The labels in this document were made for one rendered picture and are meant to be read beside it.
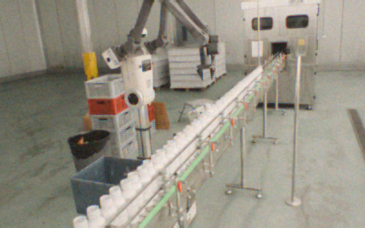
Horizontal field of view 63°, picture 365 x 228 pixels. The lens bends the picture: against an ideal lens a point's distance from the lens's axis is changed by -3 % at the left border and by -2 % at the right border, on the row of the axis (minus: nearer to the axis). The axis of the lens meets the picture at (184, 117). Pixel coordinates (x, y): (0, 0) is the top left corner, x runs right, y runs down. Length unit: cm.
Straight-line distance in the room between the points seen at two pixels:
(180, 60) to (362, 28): 629
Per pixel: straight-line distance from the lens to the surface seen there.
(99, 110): 415
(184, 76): 842
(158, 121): 536
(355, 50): 1179
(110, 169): 199
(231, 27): 1202
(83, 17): 1177
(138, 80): 230
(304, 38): 617
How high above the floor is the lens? 167
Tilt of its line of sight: 16 degrees down
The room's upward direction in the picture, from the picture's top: 4 degrees counter-clockwise
